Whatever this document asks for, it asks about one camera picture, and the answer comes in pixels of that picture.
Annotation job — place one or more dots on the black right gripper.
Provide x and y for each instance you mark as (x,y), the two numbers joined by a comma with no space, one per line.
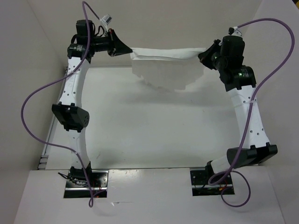
(205,57)

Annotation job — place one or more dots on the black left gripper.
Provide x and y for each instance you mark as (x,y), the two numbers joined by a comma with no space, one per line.
(116,47)

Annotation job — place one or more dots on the white pleated skirt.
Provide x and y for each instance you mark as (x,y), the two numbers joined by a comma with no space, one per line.
(171,69)

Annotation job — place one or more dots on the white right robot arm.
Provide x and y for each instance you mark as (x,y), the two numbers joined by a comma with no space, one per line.
(226,56)

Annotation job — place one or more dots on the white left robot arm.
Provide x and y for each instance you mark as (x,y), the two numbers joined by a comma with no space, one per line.
(69,112)

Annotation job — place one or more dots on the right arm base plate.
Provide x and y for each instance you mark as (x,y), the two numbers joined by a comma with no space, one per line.
(199,178)

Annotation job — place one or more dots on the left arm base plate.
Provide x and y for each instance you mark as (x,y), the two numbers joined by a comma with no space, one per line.
(79,189)

